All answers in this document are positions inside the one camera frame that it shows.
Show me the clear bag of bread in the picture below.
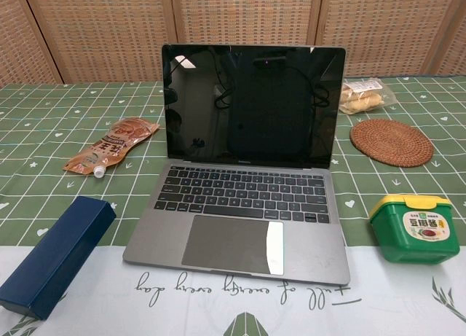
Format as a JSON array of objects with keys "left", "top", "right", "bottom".
[{"left": 338, "top": 77, "right": 398, "bottom": 115}]

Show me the silver laptop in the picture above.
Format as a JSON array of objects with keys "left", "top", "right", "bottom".
[{"left": 122, "top": 43, "right": 352, "bottom": 286}]

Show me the green checked tablecloth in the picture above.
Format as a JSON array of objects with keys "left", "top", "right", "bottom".
[{"left": 0, "top": 74, "right": 466, "bottom": 336}]

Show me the green tub with yellow lid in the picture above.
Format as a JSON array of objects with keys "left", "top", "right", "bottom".
[{"left": 368, "top": 194, "right": 460, "bottom": 265}]

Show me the round woven rattan coaster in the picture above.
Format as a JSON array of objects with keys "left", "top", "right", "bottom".
[{"left": 349, "top": 118, "right": 435, "bottom": 168}]

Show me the dark blue rectangular box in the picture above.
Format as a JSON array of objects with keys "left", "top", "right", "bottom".
[{"left": 0, "top": 195, "right": 117, "bottom": 321}]

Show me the woven bamboo folding screen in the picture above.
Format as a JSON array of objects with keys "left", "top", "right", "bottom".
[{"left": 0, "top": 0, "right": 466, "bottom": 90}]

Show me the orange sauce pouch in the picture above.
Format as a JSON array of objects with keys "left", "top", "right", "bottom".
[{"left": 62, "top": 117, "right": 161, "bottom": 179}]

